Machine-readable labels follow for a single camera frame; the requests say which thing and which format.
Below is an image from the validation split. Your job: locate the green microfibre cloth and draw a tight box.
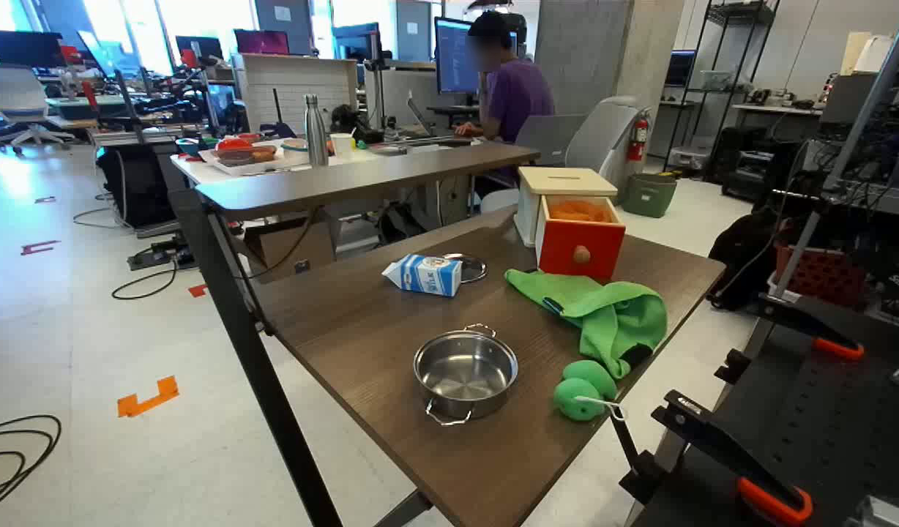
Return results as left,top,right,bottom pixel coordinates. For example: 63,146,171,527
504,265,671,384

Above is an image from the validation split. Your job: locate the white blue milk carton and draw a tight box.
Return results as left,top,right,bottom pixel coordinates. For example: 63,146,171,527
379,248,469,302

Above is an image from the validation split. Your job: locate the small steel pot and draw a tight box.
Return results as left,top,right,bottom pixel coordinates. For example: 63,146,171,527
410,322,520,430

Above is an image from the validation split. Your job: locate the wooden box with red drawer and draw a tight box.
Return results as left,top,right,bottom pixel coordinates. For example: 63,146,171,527
515,163,628,287

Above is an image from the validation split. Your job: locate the brown office desk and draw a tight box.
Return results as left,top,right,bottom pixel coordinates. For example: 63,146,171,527
166,138,545,220

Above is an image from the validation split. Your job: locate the cardboard box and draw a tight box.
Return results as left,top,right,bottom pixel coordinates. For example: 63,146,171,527
239,214,337,278

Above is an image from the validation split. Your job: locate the person in purple shirt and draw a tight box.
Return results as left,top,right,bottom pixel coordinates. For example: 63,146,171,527
454,7,559,148

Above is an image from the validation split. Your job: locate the green plush toy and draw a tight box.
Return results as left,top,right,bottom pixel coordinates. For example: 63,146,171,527
549,356,621,423

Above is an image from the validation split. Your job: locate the steel water bottle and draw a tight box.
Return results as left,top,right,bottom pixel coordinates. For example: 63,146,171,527
302,92,331,168

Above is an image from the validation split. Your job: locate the grey office chair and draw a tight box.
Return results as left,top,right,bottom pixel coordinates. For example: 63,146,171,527
476,92,647,214

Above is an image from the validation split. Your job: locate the computer monitor with blue screen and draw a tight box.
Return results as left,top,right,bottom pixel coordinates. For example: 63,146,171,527
433,13,486,98

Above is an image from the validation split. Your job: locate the green plastic bin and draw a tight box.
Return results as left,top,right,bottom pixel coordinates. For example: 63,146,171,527
618,166,681,220

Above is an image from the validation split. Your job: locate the red fire extinguisher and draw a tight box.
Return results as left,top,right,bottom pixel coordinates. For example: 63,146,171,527
622,111,653,168

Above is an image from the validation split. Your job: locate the white desk partition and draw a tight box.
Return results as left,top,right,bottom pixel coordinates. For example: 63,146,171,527
239,51,359,133

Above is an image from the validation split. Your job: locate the orange food container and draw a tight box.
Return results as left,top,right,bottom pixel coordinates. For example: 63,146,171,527
211,130,280,166

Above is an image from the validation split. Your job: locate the black backpack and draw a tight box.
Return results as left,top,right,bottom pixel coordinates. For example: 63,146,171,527
707,205,786,313

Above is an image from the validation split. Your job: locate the black metal shelf rack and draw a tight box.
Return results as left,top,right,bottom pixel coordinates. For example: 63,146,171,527
663,0,785,168

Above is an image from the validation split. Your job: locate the red plastic crate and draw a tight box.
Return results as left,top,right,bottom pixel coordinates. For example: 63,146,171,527
772,242,874,313

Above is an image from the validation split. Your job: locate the grey metal pole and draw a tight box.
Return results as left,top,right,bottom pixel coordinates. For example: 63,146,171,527
767,0,899,302

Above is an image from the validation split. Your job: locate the white office chair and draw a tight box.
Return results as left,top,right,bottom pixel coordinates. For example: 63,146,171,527
0,65,79,155

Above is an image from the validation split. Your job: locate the black clamp with orange handle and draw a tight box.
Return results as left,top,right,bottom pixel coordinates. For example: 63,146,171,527
649,389,817,527
715,288,870,387

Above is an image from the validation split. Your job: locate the black coiled floor cable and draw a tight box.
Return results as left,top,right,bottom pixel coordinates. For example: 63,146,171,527
0,411,63,517

